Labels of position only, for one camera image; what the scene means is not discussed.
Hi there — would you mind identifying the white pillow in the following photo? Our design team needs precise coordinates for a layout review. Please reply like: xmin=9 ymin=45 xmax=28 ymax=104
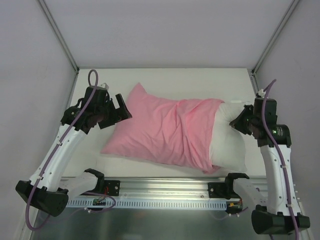
xmin=209 ymin=101 xmax=247 ymax=172

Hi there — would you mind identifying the pink pillowcase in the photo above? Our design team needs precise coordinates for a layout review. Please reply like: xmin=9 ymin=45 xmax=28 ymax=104
xmin=101 ymin=83 xmax=223 ymax=174

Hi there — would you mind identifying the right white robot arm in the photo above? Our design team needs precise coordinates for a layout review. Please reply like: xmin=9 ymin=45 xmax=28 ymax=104
xmin=224 ymin=96 xmax=311 ymax=238

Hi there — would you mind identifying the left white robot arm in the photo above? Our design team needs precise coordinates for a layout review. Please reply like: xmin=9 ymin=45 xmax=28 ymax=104
xmin=15 ymin=86 xmax=132 ymax=217

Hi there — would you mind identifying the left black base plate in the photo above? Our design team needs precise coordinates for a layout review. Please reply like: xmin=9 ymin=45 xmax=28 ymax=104
xmin=83 ymin=179 xmax=121 ymax=197

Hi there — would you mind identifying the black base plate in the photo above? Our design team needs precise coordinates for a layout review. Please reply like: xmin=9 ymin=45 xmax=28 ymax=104
xmin=83 ymin=179 xmax=121 ymax=197
xmin=207 ymin=182 xmax=237 ymax=200

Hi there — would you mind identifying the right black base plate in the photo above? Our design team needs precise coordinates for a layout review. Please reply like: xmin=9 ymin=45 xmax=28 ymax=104
xmin=207 ymin=182 xmax=237 ymax=200

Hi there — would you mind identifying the aluminium mounting rail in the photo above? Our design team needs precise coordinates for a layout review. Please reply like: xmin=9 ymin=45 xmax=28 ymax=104
xmin=105 ymin=177 xmax=225 ymax=200

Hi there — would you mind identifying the white slotted cable duct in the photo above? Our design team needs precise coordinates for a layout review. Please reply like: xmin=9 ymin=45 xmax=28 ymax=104
xmin=66 ymin=197 xmax=227 ymax=211

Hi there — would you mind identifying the left aluminium frame post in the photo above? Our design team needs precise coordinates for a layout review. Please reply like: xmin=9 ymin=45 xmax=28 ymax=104
xmin=36 ymin=0 xmax=80 ymax=74

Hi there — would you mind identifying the aluminium frame post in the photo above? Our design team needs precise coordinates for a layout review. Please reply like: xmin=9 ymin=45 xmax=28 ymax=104
xmin=251 ymin=0 xmax=301 ymax=76
xmin=36 ymin=0 xmax=80 ymax=74

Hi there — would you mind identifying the right aluminium frame post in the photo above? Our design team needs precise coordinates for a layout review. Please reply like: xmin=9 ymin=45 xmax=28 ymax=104
xmin=251 ymin=0 xmax=301 ymax=76

